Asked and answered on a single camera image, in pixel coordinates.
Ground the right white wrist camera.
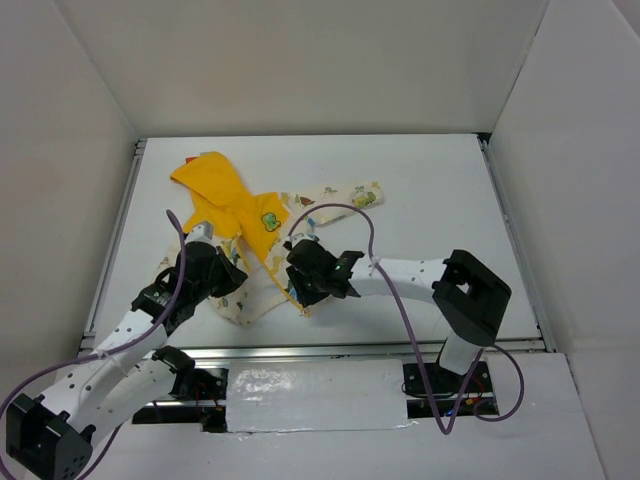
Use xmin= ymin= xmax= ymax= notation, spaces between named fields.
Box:
xmin=284 ymin=233 xmax=322 ymax=255

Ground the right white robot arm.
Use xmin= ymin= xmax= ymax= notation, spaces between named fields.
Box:
xmin=285 ymin=235 xmax=512 ymax=391

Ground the aluminium front rail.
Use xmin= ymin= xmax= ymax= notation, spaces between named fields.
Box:
xmin=79 ymin=335 xmax=549 ymax=362

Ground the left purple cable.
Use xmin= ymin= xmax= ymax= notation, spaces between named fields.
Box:
xmin=0 ymin=208 xmax=191 ymax=479

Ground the white taped cover plate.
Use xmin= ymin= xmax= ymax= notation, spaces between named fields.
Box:
xmin=226 ymin=359 xmax=411 ymax=433

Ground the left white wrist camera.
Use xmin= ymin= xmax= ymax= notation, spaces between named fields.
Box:
xmin=185 ymin=221 xmax=214 ymax=245

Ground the yellow hooded dinosaur print jacket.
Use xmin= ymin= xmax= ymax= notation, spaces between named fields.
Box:
xmin=170 ymin=152 xmax=384 ymax=327

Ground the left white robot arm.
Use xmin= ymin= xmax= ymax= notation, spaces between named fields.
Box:
xmin=1 ymin=238 xmax=248 ymax=479

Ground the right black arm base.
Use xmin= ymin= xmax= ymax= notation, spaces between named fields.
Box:
xmin=401 ymin=361 xmax=493 ymax=400

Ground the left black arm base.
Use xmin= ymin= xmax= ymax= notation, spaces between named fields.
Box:
xmin=152 ymin=346 xmax=229 ymax=433

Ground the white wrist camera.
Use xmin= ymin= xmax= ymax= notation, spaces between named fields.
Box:
xmin=185 ymin=221 xmax=214 ymax=245
xmin=284 ymin=233 xmax=322 ymax=255

